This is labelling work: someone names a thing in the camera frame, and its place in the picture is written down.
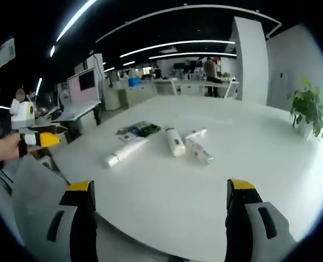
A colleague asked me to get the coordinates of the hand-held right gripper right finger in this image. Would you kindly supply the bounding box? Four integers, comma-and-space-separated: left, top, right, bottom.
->
225, 178, 298, 262

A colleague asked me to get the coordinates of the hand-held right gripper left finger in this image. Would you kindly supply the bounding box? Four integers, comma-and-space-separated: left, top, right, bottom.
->
19, 180, 99, 262

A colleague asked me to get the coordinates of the long white skincare tube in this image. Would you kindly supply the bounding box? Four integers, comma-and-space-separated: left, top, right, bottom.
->
104, 138, 151, 169

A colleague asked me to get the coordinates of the small white skincare tube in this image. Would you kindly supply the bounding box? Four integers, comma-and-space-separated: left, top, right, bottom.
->
184, 128, 208, 140

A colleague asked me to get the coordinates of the cream skincare bottle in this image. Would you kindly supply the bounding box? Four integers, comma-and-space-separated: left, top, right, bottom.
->
163, 126, 187, 158

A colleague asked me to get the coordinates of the person's left hand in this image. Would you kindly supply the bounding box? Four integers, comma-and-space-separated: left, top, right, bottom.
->
0, 133, 29, 165

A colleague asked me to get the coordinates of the white office desk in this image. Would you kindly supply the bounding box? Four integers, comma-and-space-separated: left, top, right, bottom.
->
49, 100, 103, 142

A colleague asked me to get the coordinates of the white framed monitor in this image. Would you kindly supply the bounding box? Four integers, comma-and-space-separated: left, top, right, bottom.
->
67, 67, 103, 104

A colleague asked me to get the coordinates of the long ceiling light strip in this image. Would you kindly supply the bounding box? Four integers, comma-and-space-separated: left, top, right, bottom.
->
148, 51, 237, 60
119, 39, 236, 58
55, 0, 99, 43

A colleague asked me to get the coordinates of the green potted plant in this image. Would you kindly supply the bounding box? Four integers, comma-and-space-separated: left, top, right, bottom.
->
288, 75, 323, 139

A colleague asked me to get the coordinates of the long white desk row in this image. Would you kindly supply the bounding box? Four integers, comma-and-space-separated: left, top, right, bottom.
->
153, 78, 235, 97

